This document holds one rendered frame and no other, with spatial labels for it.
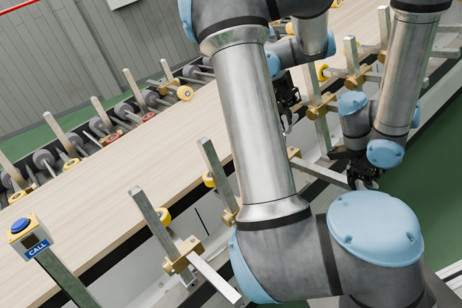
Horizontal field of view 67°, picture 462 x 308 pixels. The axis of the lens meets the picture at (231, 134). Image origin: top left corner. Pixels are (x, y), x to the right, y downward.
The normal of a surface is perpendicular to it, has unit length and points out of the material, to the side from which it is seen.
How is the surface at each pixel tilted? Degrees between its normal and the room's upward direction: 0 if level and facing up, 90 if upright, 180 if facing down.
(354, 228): 7
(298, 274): 60
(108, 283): 90
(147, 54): 90
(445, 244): 0
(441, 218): 0
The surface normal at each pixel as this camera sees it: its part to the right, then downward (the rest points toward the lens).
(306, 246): -0.31, -0.44
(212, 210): 0.60, 0.23
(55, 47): 0.26, 0.42
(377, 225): -0.18, -0.84
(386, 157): -0.45, 0.58
